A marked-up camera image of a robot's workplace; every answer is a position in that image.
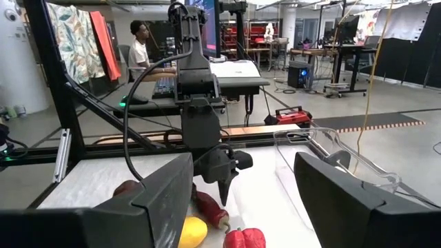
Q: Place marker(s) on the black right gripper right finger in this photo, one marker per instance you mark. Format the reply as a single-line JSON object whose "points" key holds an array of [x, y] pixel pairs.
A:
{"points": [[361, 220]]}

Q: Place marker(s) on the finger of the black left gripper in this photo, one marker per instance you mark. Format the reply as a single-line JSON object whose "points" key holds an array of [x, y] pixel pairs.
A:
{"points": [[225, 187]]}

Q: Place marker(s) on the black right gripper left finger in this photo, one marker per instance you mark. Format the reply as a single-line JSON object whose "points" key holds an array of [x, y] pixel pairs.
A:
{"points": [[103, 224]]}

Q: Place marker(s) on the dark red chili pepper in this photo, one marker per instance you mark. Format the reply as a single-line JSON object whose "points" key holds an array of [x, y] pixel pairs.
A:
{"points": [[210, 208]]}

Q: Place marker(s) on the dark red apple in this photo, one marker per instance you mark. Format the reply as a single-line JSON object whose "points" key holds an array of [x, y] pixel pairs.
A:
{"points": [[125, 187]]}

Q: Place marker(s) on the red bell pepper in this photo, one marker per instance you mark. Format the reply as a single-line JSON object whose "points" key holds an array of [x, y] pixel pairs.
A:
{"points": [[244, 239]]}

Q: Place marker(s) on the yellow lemon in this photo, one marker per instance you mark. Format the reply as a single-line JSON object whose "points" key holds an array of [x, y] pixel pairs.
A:
{"points": [[193, 234]]}

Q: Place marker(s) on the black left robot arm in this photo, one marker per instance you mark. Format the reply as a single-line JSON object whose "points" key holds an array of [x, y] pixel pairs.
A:
{"points": [[196, 86]]}

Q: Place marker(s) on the wooden table board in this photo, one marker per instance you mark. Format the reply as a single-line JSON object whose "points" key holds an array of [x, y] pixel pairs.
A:
{"points": [[262, 130]]}

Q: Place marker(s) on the clear plastic basket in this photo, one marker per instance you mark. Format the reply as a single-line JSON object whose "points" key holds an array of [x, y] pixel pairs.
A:
{"points": [[344, 151]]}

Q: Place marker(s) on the black office desk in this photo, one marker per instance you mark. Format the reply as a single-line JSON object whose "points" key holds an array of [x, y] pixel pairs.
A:
{"points": [[241, 86]]}

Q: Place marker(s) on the backlit computer keyboard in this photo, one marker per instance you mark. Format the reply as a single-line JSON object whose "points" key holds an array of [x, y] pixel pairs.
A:
{"points": [[163, 87]]}

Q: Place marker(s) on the red black tool case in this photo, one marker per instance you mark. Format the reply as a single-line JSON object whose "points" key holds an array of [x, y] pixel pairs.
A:
{"points": [[293, 117]]}

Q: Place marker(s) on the black mat striped edge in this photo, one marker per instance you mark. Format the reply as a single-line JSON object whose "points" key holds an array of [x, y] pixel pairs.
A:
{"points": [[365, 121]]}

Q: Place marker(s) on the black computer mouse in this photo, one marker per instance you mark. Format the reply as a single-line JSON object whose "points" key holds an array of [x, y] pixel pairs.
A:
{"points": [[136, 100]]}

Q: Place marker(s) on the black computer tower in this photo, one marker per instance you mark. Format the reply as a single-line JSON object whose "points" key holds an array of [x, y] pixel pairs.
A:
{"points": [[299, 74]]}

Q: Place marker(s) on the person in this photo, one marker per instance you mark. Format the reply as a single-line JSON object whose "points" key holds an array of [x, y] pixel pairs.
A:
{"points": [[138, 55]]}

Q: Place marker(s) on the black computer monitor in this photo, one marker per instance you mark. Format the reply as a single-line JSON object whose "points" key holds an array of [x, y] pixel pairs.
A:
{"points": [[210, 31]]}

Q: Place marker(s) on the grey office chair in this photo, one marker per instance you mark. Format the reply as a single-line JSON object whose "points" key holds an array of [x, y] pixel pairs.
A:
{"points": [[124, 58]]}

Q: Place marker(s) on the red storage shelving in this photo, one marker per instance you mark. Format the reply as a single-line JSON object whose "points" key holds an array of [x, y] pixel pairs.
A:
{"points": [[256, 32]]}

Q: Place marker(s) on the red cloth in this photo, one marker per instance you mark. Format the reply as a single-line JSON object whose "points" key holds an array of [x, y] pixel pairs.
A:
{"points": [[105, 44]]}

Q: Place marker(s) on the black partition curtain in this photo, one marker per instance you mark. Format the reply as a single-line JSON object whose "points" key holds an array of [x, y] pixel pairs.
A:
{"points": [[413, 58]]}

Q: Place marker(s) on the black standing desk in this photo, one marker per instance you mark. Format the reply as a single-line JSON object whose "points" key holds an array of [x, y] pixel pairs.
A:
{"points": [[355, 50]]}

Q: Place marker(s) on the floral patterned cloth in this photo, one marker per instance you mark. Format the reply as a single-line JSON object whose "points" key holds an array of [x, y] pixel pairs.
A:
{"points": [[76, 44]]}

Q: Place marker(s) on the silver aluminium bracket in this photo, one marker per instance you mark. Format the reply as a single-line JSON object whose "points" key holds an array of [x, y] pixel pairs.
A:
{"points": [[62, 155]]}

